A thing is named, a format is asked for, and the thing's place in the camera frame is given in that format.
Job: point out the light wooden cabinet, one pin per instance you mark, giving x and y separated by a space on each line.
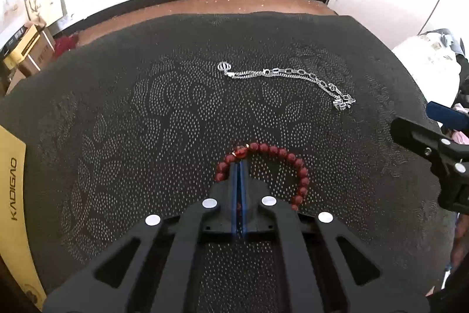
44 12

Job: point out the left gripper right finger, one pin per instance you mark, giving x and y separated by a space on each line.
323 267

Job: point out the black patterned table mat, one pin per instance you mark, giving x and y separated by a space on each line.
139 121

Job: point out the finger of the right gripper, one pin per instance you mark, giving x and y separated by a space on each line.
451 119
420 140

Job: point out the yellow jewelry box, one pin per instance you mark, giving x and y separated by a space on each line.
15 250

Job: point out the red cloth on floor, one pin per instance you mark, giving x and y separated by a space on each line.
64 44

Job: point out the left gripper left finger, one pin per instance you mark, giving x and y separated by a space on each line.
155 266

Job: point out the yellow cardboard box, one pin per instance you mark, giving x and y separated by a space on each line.
31 52

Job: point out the white cloth bundle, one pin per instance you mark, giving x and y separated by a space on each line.
435 60

